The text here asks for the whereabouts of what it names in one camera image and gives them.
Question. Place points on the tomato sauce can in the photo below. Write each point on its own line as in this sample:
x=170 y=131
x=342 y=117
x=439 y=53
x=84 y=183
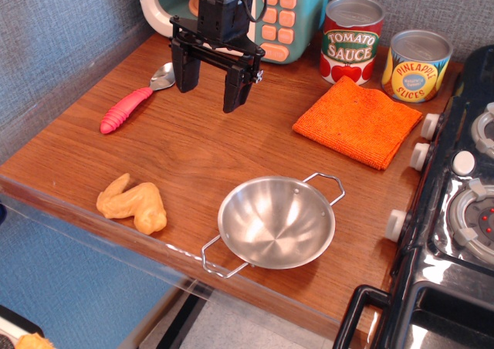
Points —
x=351 y=35

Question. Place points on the orange microfiber towel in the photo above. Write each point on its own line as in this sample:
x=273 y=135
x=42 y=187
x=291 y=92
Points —
x=363 y=124

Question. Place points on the steel two-handled bowl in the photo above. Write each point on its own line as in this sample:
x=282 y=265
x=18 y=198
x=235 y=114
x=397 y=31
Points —
x=274 y=222

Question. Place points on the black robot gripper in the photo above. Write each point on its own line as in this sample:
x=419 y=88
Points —
x=218 y=36

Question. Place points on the pineapple slices can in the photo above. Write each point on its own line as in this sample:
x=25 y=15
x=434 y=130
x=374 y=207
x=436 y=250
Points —
x=416 y=64

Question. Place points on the teal toy microwave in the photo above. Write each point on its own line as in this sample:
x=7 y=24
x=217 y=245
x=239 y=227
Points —
x=285 y=31

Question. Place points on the black toy stove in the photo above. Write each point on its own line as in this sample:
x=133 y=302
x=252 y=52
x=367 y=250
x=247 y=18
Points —
x=441 y=293

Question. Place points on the toy chicken wing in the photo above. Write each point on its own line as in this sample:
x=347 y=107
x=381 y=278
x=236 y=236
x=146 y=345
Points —
x=143 y=202

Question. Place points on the spoon with pink handle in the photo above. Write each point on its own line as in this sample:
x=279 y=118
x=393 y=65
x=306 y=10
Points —
x=162 y=79

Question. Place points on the orange object bottom left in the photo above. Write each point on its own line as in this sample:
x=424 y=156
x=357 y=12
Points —
x=33 y=341

